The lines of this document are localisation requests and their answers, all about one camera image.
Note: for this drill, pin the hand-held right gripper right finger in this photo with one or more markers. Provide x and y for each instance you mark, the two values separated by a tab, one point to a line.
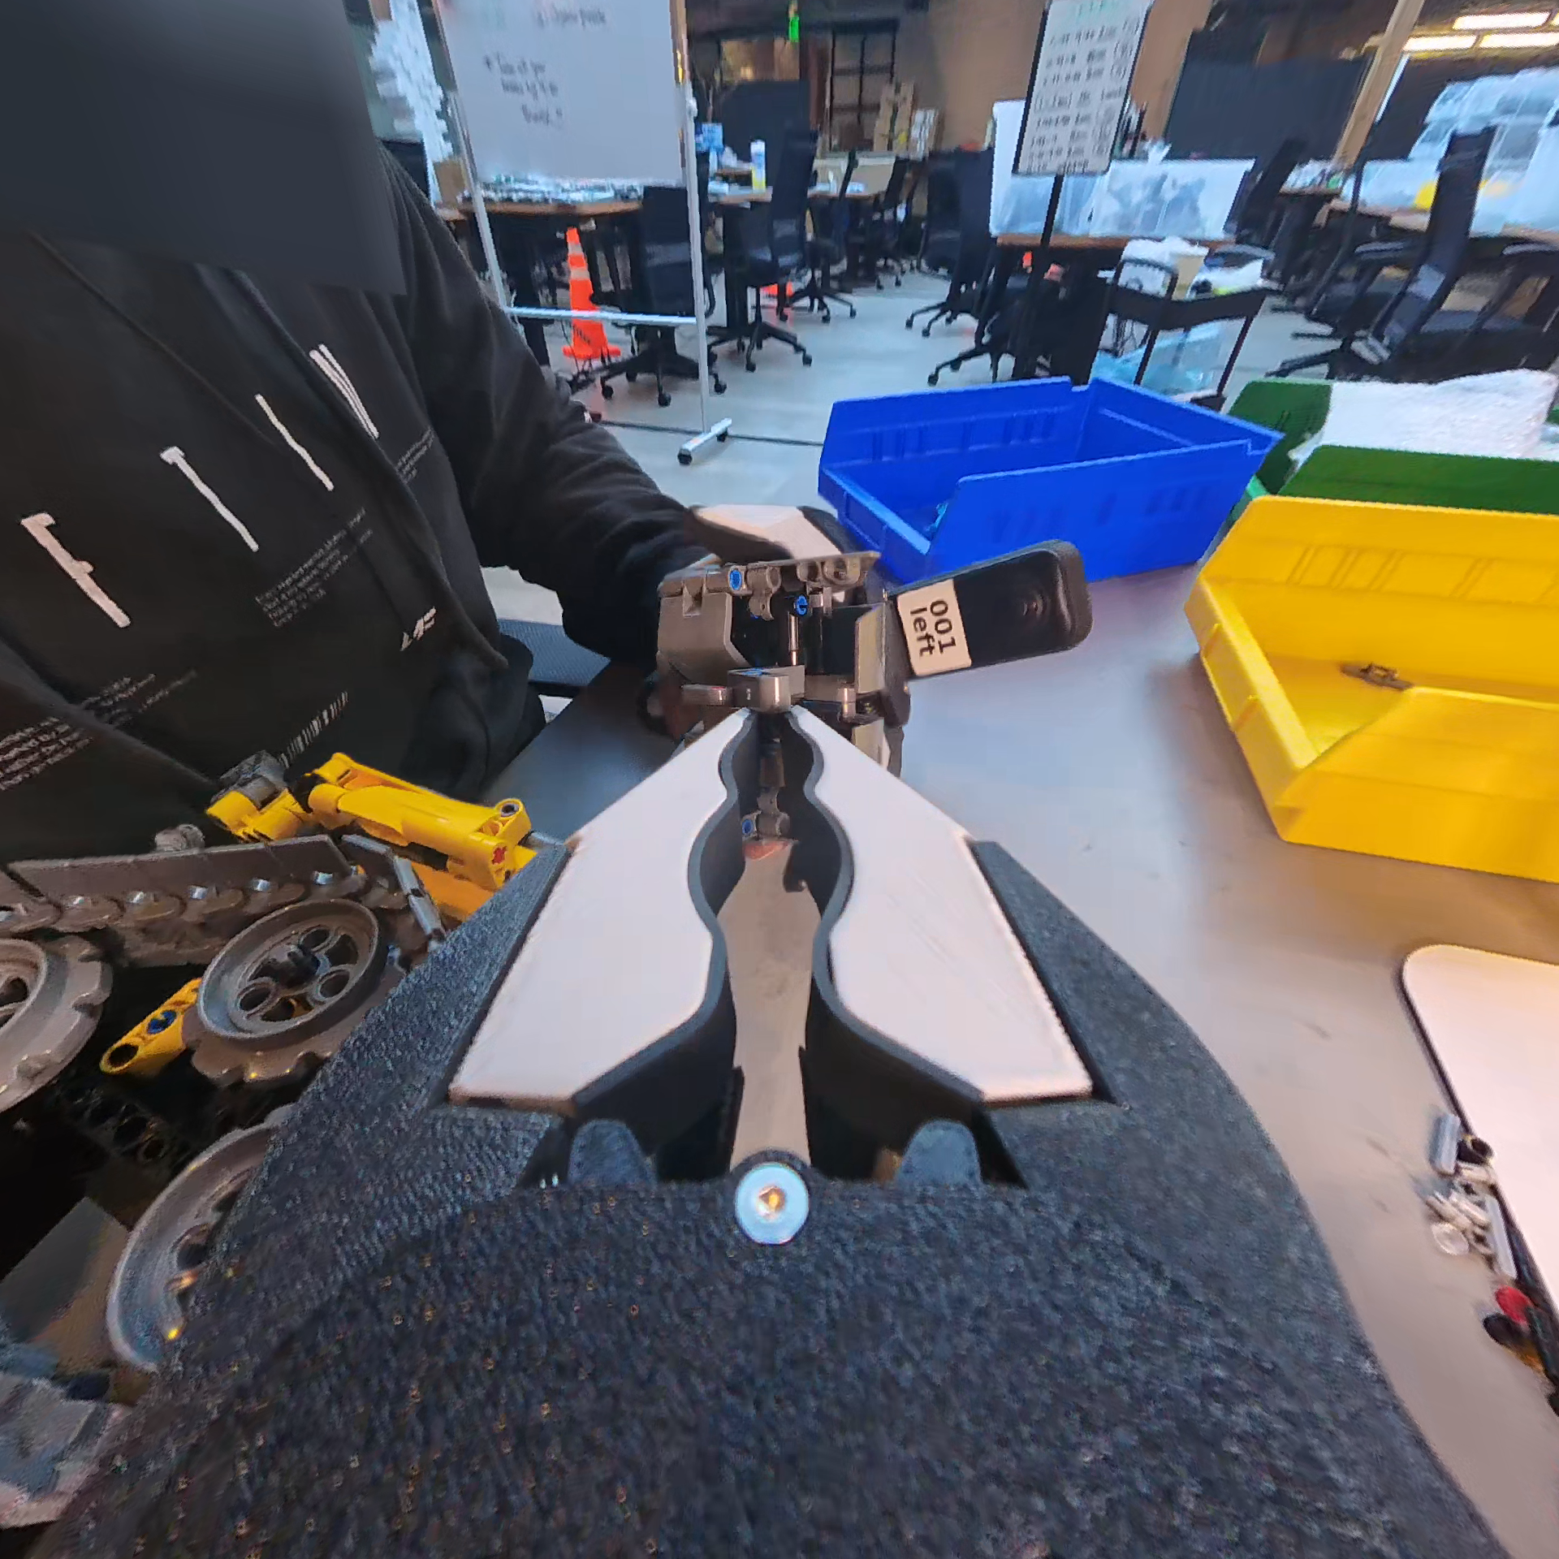
951	975

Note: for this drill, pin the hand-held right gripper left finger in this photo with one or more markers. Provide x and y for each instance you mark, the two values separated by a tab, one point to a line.
586	975

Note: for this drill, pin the yellow toy robot body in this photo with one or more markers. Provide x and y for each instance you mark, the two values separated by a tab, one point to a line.
367	815

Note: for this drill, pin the grey Lego engine assembly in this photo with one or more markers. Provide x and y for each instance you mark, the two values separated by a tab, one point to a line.
719	609

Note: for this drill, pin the person's left forearm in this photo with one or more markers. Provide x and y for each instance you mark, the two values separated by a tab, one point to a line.
573	537

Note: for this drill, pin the grey desk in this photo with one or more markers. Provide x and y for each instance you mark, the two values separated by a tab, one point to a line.
1157	852

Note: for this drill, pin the person's left hand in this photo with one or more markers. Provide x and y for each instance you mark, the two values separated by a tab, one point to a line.
662	705

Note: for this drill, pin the blue plastic bin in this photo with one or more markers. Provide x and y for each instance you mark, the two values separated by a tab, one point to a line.
1096	511

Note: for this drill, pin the black utility cart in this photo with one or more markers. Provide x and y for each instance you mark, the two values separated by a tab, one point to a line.
1195	305

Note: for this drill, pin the small grey toy piece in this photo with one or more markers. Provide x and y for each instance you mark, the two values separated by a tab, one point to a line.
1376	676

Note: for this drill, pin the yellow plastic bin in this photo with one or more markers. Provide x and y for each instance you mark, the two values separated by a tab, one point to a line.
1401	804

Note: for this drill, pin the pile of grey toy pieces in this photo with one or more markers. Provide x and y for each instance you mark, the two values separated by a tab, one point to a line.
1445	1138

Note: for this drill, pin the printed sign board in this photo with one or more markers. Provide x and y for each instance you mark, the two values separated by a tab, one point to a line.
1079	86

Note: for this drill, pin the orange traffic cone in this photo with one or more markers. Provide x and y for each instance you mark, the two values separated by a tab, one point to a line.
582	305

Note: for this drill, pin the white book stand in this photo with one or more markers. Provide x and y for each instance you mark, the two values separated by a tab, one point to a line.
1499	1060

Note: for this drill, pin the whiteboard on stand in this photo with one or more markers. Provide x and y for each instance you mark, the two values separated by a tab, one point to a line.
573	97

